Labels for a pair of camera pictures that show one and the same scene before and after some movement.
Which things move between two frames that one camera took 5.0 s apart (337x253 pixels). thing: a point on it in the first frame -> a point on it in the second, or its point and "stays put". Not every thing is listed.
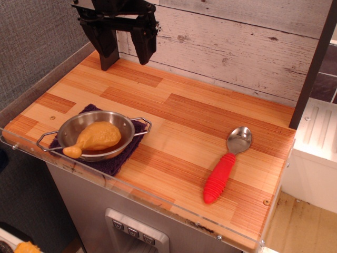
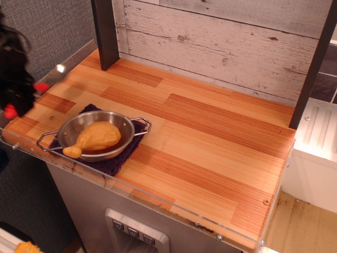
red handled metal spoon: x=238 y=139 -> x=10 y=110
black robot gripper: x=97 y=17 -> x=17 y=80
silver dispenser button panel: x=128 y=235 stays put
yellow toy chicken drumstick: x=95 y=136 stays put
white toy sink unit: x=310 y=174 stays put
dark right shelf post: x=308 y=86 stays put
